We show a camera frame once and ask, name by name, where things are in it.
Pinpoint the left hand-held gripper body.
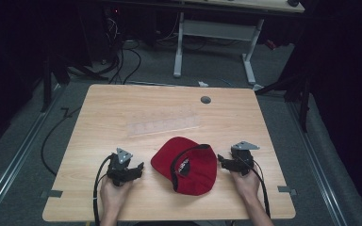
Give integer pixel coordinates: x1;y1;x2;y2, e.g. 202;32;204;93
106;147;134;187

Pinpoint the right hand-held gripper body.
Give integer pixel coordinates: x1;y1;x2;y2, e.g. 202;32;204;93
230;140;261;176

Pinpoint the red baseball cap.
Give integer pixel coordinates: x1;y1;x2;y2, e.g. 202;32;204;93
150;136;219;197

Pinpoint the person's left hand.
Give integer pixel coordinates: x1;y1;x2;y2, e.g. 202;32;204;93
99;175;135;218

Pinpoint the person's right hand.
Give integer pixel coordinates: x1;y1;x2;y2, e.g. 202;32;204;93
230;169;262;205

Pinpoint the clear plastic sheet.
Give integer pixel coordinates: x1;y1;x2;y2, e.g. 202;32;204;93
126;105;203;137

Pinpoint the grey tape piece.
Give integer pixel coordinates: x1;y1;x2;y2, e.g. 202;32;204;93
40;189;64;200
276;185;298;197

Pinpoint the black metal stand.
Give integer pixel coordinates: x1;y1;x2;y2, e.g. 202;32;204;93
254;70;313;134
40;51;110;113

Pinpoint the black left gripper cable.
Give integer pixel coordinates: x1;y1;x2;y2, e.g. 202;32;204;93
92;153;114;226

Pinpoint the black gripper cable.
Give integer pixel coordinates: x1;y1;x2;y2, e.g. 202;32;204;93
239;155;272;219
92;153;114;226

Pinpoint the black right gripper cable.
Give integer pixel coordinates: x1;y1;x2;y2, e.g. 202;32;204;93
239;155;272;219

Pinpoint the grey floor rail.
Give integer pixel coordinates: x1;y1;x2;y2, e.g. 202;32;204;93
287;102;349;226
0;82;69;224

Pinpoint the black floor cable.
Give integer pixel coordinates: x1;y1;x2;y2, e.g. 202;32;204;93
40;106;83;177

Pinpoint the bundle of black cables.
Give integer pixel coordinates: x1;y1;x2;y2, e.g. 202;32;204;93
105;15;142;86

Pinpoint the white frame desk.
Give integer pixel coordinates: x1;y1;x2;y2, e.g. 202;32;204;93
173;0;306;87

